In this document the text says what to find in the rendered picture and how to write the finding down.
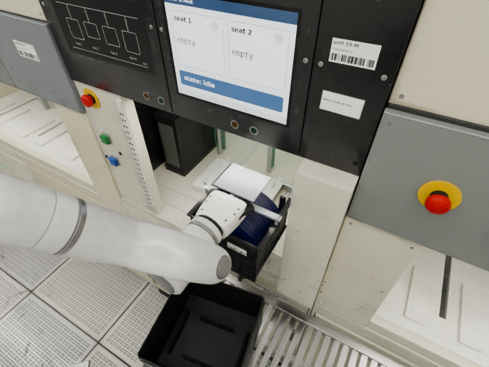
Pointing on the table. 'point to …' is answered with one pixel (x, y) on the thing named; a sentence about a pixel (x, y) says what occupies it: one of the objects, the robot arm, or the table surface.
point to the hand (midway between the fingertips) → (241, 187)
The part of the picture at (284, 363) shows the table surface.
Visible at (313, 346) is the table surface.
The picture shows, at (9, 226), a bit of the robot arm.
